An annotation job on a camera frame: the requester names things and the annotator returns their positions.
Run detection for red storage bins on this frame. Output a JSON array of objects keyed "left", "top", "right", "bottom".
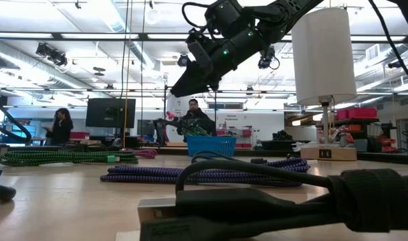
[{"left": 336, "top": 106, "right": 378, "bottom": 121}]

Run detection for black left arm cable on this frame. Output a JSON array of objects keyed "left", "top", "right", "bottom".
[{"left": 0, "top": 89, "right": 33, "bottom": 145}]

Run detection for black foreground cable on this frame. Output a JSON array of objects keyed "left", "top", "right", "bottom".
[{"left": 136, "top": 159, "right": 408, "bottom": 241}]

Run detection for black monitor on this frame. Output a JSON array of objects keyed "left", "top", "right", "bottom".
[{"left": 86, "top": 98, "right": 136, "bottom": 129}]

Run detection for black wall camera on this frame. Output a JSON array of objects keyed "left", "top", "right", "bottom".
[{"left": 387, "top": 59, "right": 405, "bottom": 70}]

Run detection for white shade wooden base lamp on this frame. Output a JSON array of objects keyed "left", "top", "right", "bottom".
[{"left": 290, "top": 7, "right": 358, "bottom": 161}]

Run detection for white air vent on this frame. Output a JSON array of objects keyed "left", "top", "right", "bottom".
[{"left": 365, "top": 44, "right": 381, "bottom": 62}]

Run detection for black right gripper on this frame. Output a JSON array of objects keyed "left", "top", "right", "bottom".
[{"left": 170, "top": 26, "right": 268, "bottom": 97}]

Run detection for blue plastic basket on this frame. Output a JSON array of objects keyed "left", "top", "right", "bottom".
[{"left": 186, "top": 135, "right": 237, "bottom": 157}]

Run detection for black tray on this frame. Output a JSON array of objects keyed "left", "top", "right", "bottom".
[{"left": 260, "top": 139, "right": 312, "bottom": 151}]

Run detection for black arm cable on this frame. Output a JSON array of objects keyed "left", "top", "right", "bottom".
[
  {"left": 0, "top": 89, "right": 33, "bottom": 145},
  {"left": 367, "top": 0, "right": 408, "bottom": 91}
]

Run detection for round black ceiling camera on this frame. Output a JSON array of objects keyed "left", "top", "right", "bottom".
[{"left": 177, "top": 53, "right": 191, "bottom": 68}]

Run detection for small red bins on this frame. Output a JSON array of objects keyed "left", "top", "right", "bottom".
[{"left": 377, "top": 137, "right": 397, "bottom": 153}]

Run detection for black storage shelf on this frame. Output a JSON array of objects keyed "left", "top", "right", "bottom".
[{"left": 316, "top": 116, "right": 381, "bottom": 153}]

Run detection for white hanging ring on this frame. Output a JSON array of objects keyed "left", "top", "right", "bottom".
[{"left": 144, "top": 8, "right": 161, "bottom": 25}]

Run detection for person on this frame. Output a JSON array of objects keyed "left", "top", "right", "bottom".
[
  {"left": 177, "top": 98, "right": 217, "bottom": 137},
  {"left": 45, "top": 107, "right": 74, "bottom": 147}
]

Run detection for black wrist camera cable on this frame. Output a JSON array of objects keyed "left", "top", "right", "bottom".
[{"left": 181, "top": 1, "right": 211, "bottom": 29}]

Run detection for small dark screen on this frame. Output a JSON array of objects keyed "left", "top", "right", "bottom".
[{"left": 137, "top": 119, "right": 157, "bottom": 137}]

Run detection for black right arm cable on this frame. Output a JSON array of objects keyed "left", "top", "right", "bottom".
[{"left": 367, "top": 0, "right": 408, "bottom": 91}]

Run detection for black ceiling camera with cable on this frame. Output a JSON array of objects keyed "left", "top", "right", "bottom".
[{"left": 257, "top": 46, "right": 280, "bottom": 70}]

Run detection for purple braided USB cable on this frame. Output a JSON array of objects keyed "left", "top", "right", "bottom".
[{"left": 99, "top": 156, "right": 311, "bottom": 187}]

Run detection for magenta braided USB cable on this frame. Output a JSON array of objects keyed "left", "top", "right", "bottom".
[{"left": 133, "top": 149, "right": 159, "bottom": 159}]

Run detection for black bag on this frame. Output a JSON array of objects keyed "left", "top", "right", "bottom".
[{"left": 272, "top": 129, "right": 294, "bottom": 141}]

